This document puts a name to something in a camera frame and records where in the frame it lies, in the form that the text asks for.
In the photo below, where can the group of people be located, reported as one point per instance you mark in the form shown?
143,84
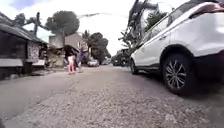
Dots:
71,60

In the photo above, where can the large round tree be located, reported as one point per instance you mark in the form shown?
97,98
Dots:
62,21

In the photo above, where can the dark wooden shack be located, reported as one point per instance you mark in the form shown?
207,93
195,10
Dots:
16,46

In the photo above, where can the white suv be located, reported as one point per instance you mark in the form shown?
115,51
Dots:
186,46

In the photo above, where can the dark tree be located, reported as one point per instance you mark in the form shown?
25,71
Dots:
97,46

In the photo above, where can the white car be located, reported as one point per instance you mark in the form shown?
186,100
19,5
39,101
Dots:
93,63

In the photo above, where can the dark vehicle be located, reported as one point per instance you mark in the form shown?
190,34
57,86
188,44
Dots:
120,58

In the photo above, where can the grey rough asphalt road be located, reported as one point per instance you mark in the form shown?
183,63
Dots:
100,100

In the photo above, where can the beige house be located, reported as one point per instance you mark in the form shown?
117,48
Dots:
71,41

